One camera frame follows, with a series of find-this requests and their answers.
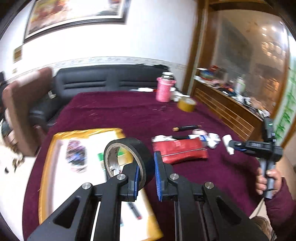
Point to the red capped black marker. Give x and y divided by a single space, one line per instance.
134 210

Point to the small white bottle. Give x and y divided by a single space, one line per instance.
226 140

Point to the black leather sofa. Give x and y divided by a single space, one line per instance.
69 82

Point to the black marker gold cap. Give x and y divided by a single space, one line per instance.
185 128

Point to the pink knitted bottle sleeve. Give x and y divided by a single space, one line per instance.
165 82

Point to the small framed wall plaque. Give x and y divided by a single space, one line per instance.
17 56

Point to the yellow tray with white base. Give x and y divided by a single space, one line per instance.
60 179

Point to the white medicine boxes pile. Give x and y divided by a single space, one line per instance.
210 140

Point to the clutter on cabinet top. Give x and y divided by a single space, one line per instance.
217 78

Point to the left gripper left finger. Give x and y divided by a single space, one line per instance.
91 212

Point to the red foil snack bag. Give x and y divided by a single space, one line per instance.
177 151

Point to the brown pink armchair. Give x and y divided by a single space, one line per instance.
18 97

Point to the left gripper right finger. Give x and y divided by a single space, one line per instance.
202 212

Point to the white object behind bottle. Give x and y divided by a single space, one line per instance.
176 96

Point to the framed wall painting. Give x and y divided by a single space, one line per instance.
49 16

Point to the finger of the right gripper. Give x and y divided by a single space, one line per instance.
239 146

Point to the wooden side cabinet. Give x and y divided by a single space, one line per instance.
238 118

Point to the black tape roll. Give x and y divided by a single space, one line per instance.
140 154

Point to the yellow tape roll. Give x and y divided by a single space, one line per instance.
186 104

